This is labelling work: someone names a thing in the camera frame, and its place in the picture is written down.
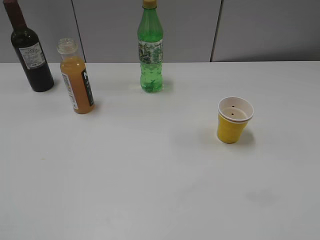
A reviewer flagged green plastic soda bottle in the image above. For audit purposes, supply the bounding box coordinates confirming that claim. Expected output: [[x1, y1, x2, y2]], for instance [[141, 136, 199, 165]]
[[137, 0, 164, 93]]

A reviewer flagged dark red wine bottle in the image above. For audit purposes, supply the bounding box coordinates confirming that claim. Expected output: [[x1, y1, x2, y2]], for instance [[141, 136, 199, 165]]
[[3, 0, 54, 92]]

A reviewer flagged yellow paper cup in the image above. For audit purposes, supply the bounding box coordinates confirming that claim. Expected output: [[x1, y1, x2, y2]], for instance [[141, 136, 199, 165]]
[[217, 96, 254, 144]]

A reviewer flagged NFC orange juice bottle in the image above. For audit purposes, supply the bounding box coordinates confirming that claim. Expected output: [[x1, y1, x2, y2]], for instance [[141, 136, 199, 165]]
[[57, 37, 95, 114]]

